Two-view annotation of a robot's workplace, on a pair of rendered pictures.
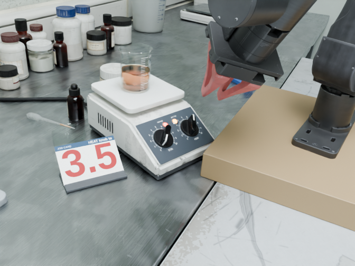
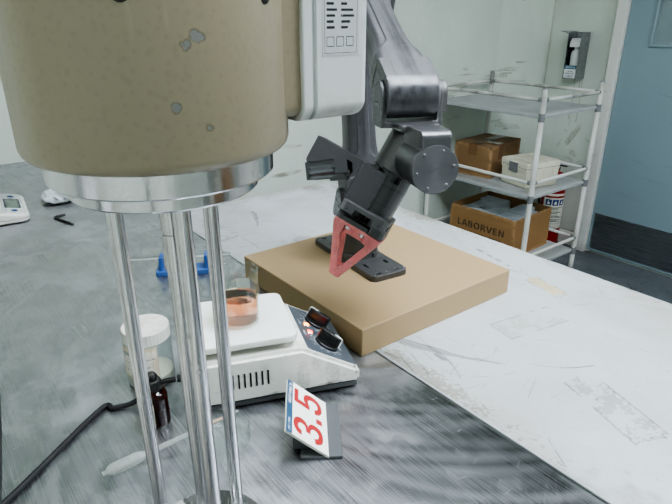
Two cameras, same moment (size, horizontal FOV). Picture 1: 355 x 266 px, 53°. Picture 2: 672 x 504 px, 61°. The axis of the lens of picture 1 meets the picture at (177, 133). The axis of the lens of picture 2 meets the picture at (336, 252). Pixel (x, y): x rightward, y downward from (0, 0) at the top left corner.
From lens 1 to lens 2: 0.60 m
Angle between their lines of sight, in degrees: 55
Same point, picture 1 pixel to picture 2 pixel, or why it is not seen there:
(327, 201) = (451, 299)
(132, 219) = (410, 417)
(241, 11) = (450, 177)
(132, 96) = (263, 326)
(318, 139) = (381, 266)
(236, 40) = (381, 205)
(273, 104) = (294, 265)
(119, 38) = not seen: outside the picture
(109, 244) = (440, 440)
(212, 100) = not seen: hidden behind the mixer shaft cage
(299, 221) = (448, 327)
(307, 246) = (476, 334)
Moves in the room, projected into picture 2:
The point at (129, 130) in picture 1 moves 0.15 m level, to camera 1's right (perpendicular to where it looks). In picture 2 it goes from (305, 357) to (360, 305)
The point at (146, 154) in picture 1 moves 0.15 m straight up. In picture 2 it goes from (338, 366) to (338, 255)
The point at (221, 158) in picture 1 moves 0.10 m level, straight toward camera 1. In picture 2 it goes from (376, 323) to (441, 346)
